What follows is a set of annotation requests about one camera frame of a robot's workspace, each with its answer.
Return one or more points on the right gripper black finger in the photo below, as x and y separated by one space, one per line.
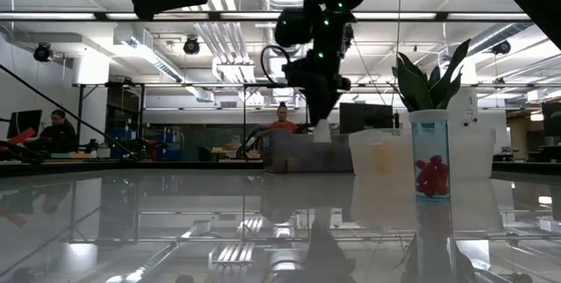
331 99
315 105

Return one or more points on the small clear medicine bottle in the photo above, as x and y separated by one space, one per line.
322 133

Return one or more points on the red-pill medicine bottle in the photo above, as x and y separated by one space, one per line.
431 164

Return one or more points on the background black robot arm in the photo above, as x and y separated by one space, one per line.
250 143

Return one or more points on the grey plastic bin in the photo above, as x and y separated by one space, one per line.
302 156

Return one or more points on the clear plastic bin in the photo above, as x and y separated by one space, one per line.
473 156

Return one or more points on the person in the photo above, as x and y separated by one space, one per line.
57 136
282 123

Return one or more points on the black computer monitor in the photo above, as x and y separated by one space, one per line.
366 118
24 123
552 118

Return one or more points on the black ceiling spotlight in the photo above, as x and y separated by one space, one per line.
501 47
191 45
42 52

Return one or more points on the green snake plant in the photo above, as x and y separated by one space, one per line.
423 90

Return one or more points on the white building column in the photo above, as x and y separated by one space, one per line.
466 108

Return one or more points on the blue storage bins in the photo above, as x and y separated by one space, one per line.
168 145

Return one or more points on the red flat object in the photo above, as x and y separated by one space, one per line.
22 136

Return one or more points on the black overhead frame beam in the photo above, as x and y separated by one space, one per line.
219 16

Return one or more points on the black background station frame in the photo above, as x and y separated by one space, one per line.
197 85

